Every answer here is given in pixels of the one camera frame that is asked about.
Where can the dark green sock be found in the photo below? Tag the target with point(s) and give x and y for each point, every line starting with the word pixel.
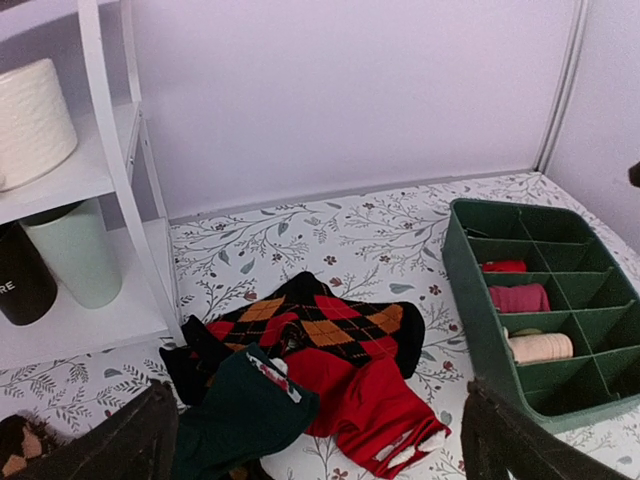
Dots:
pixel 252 410

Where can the cream white mug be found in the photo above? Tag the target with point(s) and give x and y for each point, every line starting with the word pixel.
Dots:
pixel 37 133

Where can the beige striped sock pair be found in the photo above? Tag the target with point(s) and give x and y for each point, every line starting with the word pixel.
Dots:
pixel 532 346

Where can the black orange argyle sock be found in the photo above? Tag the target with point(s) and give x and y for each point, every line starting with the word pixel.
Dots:
pixel 302 313

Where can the pale green mug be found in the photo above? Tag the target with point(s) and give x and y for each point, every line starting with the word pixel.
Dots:
pixel 73 241

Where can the red rolled sock in tray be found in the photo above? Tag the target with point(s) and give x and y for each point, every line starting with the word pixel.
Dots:
pixel 531 298

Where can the red santa sock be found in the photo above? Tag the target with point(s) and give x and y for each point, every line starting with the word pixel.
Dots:
pixel 376 420

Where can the bright red rolled sock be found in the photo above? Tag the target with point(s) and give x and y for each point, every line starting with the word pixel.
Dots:
pixel 505 266

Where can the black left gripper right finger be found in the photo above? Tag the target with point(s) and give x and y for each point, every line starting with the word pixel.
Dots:
pixel 500 442

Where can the white shelf unit black top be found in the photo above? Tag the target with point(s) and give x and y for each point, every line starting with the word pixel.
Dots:
pixel 114 156

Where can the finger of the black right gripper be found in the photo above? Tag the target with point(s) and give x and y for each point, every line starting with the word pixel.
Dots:
pixel 634 175

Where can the brown argyle sock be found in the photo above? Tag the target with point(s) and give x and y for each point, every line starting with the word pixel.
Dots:
pixel 24 440

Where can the right aluminium corner post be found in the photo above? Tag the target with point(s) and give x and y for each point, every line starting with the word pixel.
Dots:
pixel 564 86

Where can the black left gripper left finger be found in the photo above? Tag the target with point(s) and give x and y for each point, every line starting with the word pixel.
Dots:
pixel 136 442

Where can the green divided organizer tray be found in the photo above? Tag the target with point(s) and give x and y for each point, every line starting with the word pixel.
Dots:
pixel 550 318

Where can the black mug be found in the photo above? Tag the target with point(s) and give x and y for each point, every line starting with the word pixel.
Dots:
pixel 28 289

